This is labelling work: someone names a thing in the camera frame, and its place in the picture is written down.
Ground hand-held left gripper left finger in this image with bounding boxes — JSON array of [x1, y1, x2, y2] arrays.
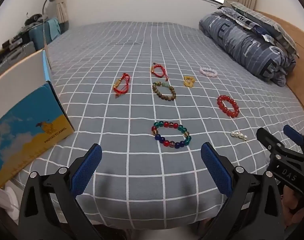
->
[[18, 144, 103, 240]]

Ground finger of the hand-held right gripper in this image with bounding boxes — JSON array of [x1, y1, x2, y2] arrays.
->
[[257, 127, 285, 155], [283, 125, 304, 146]]

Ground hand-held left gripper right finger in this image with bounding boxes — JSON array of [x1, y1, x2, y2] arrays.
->
[[200, 142, 285, 240]]

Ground white pearl bead bracelet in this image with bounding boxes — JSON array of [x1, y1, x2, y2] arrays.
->
[[230, 130, 248, 141]]

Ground red glass bead bracelet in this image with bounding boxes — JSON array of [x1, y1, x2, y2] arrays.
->
[[217, 95, 240, 118]]

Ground blue and yellow cardboard box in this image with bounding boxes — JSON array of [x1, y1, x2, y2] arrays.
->
[[0, 49, 75, 193]]

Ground red cord bracelet gold tube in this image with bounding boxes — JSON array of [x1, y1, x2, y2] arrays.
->
[[113, 73, 131, 98]]

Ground brown wooden bead bracelet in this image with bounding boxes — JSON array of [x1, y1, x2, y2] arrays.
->
[[152, 81, 175, 100]]

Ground person's right hand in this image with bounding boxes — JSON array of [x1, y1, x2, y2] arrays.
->
[[281, 187, 304, 230]]

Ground wooden headboard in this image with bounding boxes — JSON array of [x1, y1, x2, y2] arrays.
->
[[254, 10, 304, 123]]

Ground folded blue striped duvet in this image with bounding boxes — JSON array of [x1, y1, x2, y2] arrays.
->
[[199, 7, 297, 88]]

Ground grey checked pillow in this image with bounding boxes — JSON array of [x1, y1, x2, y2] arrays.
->
[[228, 1, 300, 54]]

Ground grey checked bed sheet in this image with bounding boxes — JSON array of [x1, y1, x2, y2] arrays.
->
[[12, 21, 304, 225]]

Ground grey suitcase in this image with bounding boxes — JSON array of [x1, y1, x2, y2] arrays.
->
[[0, 41, 36, 82]]

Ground blue suitcase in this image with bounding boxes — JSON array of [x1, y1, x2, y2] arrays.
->
[[29, 19, 69, 51]]

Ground teal cloth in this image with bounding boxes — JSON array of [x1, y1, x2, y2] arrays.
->
[[47, 19, 61, 41]]

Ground black headphones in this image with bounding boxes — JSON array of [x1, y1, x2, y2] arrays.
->
[[25, 13, 44, 25]]

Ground multicolour glass bead bracelet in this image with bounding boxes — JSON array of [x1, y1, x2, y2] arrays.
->
[[151, 121, 192, 149]]

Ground pale pink bead bracelet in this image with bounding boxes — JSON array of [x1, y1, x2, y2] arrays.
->
[[200, 67, 218, 78]]

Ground red cord bracelet dark bead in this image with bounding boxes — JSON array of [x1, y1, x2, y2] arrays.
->
[[150, 63, 169, 82]]

